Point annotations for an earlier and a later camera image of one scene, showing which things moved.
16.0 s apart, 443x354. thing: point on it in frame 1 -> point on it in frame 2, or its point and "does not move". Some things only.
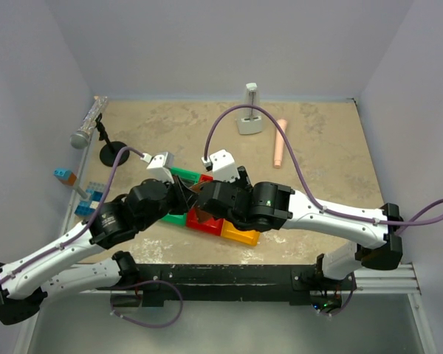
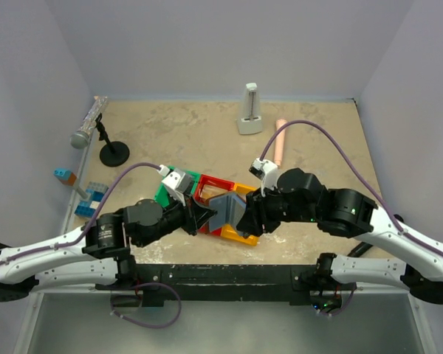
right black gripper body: [207, 198] -> [254, 212]
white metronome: [251, 120] does not move
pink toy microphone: [279, 148] does not move
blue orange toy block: [66, 176] does not move
